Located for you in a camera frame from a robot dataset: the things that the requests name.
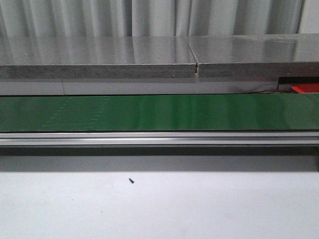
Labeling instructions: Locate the green conveyor belt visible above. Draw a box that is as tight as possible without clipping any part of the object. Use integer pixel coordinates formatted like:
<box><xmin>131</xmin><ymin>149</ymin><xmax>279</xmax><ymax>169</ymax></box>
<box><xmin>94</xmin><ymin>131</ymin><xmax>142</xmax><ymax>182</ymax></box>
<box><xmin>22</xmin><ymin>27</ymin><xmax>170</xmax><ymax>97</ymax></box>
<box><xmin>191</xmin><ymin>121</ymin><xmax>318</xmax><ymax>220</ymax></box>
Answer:
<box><xmin>0</xmin><ymin>94</ymin><xmax>319</xmax><ymax>132</ymax></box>

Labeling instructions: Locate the red plastic bin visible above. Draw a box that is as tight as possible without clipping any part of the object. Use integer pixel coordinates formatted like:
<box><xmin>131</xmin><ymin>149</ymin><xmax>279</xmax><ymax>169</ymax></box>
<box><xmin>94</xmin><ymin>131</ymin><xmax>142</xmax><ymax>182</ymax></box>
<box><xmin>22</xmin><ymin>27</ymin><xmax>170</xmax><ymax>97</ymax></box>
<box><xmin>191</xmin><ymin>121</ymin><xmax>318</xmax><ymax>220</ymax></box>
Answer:
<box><xmin>291</xmin><ymin>83</ymin><xmax>319</xmax><ymax>94</ymax></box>

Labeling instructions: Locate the right grey stone slab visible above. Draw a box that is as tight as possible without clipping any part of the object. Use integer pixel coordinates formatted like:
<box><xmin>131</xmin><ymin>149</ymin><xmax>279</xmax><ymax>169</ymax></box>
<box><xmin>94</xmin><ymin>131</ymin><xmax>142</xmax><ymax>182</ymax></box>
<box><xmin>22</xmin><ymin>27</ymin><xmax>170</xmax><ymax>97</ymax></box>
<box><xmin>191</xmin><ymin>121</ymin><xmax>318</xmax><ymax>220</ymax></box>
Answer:
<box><xmin>187</xmin><ymin>34</ymin><xmax>319</xmax><ymax>77</ymax></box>

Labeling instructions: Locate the aluminium conveyor side rail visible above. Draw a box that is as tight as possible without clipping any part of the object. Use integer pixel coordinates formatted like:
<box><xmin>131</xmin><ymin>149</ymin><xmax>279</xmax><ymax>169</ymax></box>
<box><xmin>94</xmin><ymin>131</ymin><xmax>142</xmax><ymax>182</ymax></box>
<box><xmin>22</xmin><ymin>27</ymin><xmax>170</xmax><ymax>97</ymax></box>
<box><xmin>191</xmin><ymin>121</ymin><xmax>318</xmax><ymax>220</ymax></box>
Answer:
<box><xmin>0</xmin><ymin>131</ymin><xmax>319</xmax><ymax>146</ymax></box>

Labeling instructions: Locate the grey stone slab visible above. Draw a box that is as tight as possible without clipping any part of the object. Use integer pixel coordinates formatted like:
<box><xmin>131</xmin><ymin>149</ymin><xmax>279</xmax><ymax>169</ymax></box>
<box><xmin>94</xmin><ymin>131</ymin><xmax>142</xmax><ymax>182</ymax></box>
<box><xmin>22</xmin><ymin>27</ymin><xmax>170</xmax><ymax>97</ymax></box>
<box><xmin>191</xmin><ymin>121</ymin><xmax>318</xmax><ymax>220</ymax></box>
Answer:
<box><xmin>0</xmin><ymin>36</ymin><xmax>196</xmax><ymax>79</ymax></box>
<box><xmin>187</xmin><ymin>34</ymin><xmax>319</xmax><ymax>77</ymax></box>

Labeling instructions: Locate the left grey stone slab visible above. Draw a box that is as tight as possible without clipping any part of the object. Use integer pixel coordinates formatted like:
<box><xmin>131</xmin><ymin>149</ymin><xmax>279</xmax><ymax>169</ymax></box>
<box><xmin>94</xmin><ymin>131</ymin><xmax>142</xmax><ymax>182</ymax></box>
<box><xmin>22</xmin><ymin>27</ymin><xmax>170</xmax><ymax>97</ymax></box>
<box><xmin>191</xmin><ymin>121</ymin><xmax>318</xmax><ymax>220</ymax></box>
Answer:
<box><xmin>0</xmin><ymin>36</ymin><xmax>196</xmax><ymax>79</ymax></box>

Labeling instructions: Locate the grey pleated curtain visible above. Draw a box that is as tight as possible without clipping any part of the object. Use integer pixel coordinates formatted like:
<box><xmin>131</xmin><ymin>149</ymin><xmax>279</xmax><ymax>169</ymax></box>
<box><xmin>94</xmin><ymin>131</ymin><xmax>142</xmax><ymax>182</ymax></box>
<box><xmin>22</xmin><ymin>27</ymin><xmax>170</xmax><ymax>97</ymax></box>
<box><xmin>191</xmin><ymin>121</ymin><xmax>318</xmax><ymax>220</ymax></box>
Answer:
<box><xmin>0</xmin><ymin>0</ymin><xmax>319</xmax><ymax>37</ymax></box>

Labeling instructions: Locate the red and black cable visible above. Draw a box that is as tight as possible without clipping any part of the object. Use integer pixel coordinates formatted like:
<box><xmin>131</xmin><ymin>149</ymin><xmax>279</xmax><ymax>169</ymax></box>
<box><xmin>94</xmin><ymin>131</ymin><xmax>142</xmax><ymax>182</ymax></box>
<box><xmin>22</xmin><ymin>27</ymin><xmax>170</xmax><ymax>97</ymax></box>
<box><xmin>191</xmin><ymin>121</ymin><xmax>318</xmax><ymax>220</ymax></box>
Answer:
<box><xmin>244</xmin><ymin>89</ymin><xmax>287</xmax><ymax>95</ymax></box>

